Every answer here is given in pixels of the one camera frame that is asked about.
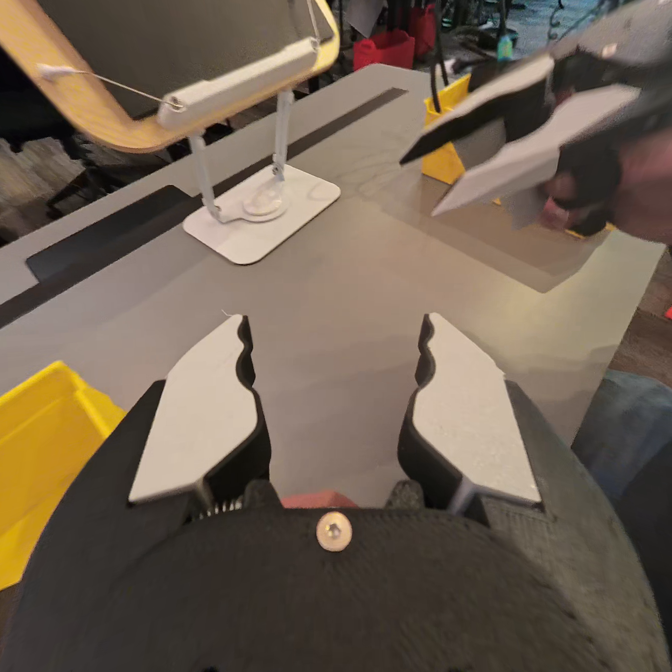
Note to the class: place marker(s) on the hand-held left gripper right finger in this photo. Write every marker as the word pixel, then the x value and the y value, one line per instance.
pixel 472 420

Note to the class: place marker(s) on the person's blue jeans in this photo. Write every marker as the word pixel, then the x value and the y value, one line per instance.
pixel 619 420

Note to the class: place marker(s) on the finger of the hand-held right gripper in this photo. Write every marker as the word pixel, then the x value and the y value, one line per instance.
pixel 504 86
pixel 525 165

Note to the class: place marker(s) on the person's right hand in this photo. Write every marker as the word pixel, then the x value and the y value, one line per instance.
pixel 651 183

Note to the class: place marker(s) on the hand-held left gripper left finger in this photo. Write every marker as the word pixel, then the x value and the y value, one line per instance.
pixel 199 420

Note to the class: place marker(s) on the red bag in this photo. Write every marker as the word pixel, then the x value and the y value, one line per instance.
pixel 422 31
pixel 383 52

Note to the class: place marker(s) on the yellow plastic bin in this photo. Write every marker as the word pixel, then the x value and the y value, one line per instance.
pixel 443 157
pixel 42 472

